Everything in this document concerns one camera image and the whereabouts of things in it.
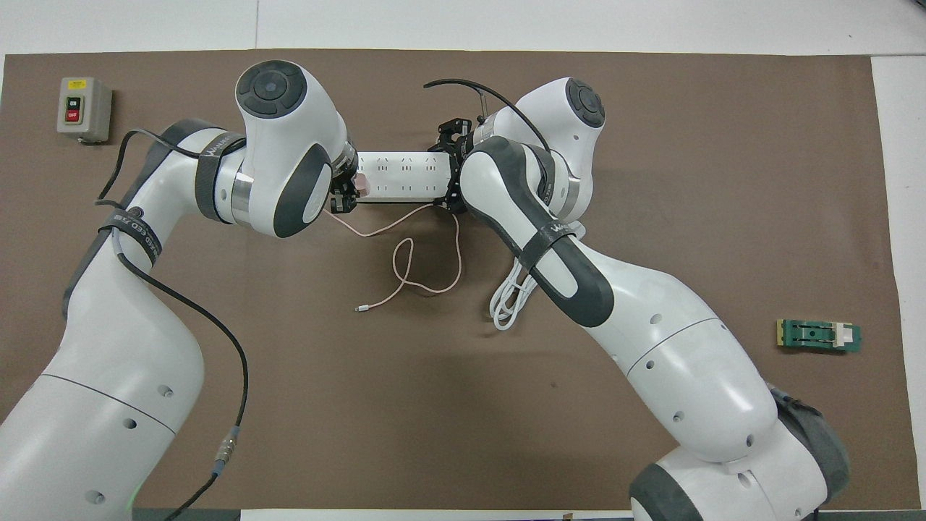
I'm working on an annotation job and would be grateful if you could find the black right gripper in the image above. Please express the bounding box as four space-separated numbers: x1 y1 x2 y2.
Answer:
434 117 475 214

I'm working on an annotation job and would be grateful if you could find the white power cord with plug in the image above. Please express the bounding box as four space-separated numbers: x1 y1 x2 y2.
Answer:
489 221 588 332

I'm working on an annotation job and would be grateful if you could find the green knife switch block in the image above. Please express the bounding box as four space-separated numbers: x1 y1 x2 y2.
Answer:
776 318 863 355

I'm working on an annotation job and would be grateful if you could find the white power strip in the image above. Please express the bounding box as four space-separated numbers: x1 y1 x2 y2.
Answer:
353 151 455 203

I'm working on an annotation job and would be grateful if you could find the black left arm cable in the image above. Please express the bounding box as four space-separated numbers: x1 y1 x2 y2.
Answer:
94 128 250 521

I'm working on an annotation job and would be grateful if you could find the pink charging cable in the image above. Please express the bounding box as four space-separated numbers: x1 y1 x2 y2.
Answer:
321 203 464 313

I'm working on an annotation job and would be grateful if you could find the grey on-off switch box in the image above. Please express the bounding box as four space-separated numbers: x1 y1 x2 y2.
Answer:
56 77 114 145

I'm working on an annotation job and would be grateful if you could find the brown table mat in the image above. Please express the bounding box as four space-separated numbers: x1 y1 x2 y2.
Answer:
0 48 921 512

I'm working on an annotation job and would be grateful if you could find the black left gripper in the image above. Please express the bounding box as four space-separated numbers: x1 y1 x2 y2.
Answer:
330 174 364 214

